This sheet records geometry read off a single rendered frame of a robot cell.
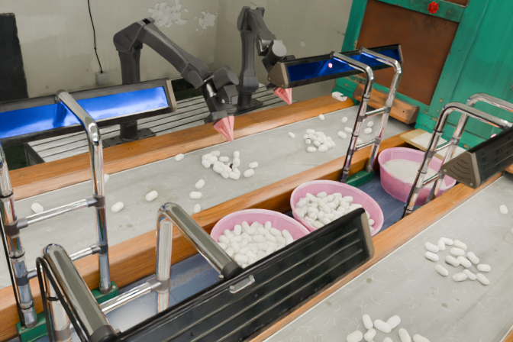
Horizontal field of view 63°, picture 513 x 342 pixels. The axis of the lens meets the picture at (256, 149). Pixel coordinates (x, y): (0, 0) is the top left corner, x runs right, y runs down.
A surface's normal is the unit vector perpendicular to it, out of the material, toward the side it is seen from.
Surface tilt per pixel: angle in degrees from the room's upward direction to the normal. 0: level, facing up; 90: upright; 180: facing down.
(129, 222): 0
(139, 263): 90
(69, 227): 0
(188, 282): 0
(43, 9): 90
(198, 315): 58
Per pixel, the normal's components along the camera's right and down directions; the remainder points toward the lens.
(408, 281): 0.13, -0.86
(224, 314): 0.61, -0.08
